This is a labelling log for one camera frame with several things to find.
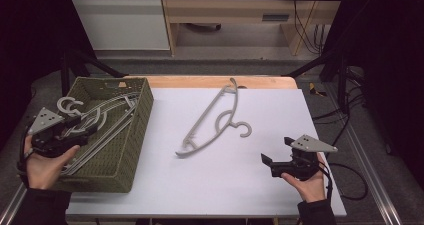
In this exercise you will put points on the grey chair base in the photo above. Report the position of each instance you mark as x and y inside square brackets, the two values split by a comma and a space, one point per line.
[203, 26]

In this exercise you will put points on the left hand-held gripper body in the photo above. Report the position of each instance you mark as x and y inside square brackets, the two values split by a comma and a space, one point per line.
[45, 121]

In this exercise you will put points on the aluminium rail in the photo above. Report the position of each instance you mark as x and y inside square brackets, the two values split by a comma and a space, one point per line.
[370, 171]
[11, 203]

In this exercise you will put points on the black stand strut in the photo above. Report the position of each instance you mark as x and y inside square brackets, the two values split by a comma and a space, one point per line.
[333, 61]
[100, 65]

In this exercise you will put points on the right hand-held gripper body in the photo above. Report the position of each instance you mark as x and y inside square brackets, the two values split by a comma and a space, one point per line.
[308, 144]

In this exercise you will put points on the green woven basket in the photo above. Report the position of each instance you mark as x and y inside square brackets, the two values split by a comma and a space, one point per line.
[133, 118]

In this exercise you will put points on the white cabinet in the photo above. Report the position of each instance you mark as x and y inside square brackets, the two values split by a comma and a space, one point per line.
[123, 21]

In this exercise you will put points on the light wooden desk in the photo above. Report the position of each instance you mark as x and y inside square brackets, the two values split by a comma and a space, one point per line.
[226, 10]

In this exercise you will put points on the person's right hand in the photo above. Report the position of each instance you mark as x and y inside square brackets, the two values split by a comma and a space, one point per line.
[311, 188]

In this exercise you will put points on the black curtain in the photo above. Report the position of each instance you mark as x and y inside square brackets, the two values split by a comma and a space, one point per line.
[30, 35]
[386, 51]

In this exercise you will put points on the person's left hand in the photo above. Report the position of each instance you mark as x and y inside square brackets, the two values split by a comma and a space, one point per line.
[43, 170]

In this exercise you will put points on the grey plastic hanger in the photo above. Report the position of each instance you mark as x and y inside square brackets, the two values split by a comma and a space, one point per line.
[100, 142]
[213, 139]
[117, 100]

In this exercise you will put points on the yellow black tool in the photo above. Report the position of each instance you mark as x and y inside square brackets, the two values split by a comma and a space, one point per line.
[315, 90]

